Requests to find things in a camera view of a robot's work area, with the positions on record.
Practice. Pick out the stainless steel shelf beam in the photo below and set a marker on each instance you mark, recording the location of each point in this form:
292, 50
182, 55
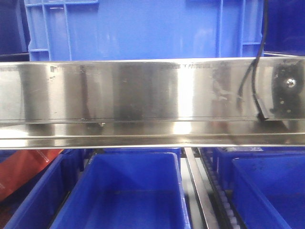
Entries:
178, 102

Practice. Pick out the blue bin behind right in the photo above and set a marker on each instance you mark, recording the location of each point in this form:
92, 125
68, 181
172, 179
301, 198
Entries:
223, 156

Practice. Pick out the blue bin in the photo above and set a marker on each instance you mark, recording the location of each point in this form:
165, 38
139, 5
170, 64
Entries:
35, 205
127, 191
223, 156
269, 192

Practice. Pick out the blue bin lower centre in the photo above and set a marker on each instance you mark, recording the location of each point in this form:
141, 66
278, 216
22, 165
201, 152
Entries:
127, 191

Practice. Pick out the large blue crate upper shelf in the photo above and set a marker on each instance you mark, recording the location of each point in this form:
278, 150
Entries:
78, 30

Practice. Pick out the blue bin lower right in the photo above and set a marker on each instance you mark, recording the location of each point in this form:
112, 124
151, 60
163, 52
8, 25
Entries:
269, 192

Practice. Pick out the shelf bolt on beam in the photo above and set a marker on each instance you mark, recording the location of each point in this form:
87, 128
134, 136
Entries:
290, 82

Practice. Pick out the red bag in bin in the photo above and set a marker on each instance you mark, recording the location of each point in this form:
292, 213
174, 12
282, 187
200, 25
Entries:
22, 166

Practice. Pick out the blue bin lower left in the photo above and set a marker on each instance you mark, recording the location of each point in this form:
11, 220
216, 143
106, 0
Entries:
35, 205

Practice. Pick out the black roller track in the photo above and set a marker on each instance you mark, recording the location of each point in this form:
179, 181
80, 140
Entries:
226, 213

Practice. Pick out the dark blue crate upper right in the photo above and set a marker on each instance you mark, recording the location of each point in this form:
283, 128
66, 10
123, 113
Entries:
286, 28

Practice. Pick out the dark blue crate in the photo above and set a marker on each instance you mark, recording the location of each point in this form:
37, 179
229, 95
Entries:
286, 28
14, 32

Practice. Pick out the dark blue crate upper left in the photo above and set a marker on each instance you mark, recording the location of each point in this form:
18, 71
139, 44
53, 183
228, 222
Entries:
14, 32

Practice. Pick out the steel divider rail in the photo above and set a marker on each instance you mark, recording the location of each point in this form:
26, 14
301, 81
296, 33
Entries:
208, 216

